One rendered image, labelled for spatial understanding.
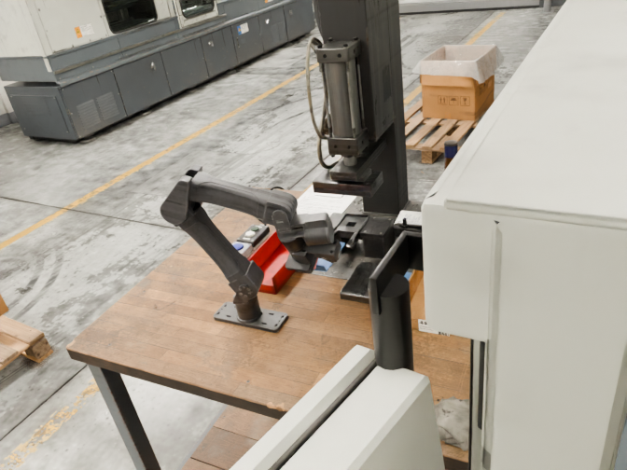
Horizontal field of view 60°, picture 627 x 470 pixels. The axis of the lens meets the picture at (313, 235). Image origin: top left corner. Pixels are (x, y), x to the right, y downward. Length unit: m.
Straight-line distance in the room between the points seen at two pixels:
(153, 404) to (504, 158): 2.48
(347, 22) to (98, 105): 5.32
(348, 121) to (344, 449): 1.14
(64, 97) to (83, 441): 4.35
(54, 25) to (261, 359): 5.41
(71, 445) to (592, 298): 2.55
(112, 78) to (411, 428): 6.45
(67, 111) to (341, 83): 5.16
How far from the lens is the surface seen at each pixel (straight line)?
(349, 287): 1.48
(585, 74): 0.39
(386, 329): 0.44
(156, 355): 1.45
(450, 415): 1.15
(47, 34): 6.34
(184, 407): 2.59
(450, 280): 0.25
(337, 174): 1.51
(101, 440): 2.63
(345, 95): 1.44
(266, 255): 1.68
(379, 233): 1.58
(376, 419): 0.43
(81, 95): 6.49
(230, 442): 2.10
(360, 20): 1.47
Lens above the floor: 1.79
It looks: 30 degrees down
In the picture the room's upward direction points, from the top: 9 degrees counter-clockwise
